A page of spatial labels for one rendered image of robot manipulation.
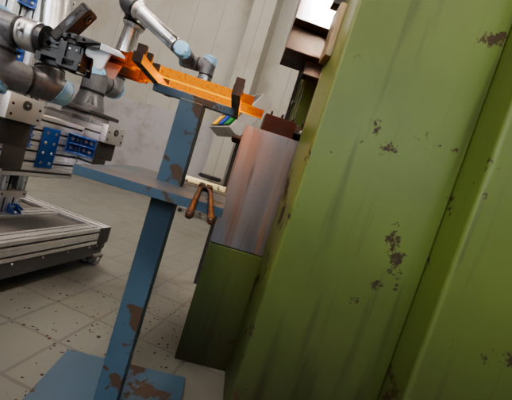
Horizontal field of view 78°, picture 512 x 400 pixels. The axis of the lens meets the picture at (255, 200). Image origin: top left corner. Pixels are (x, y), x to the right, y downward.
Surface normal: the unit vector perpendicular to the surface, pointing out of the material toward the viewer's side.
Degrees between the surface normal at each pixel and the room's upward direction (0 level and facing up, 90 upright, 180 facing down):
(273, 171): 90
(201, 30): 90
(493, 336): 90
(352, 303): 90
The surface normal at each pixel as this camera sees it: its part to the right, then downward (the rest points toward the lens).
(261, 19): -0.20, 0.01
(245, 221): 0.05, 0.09
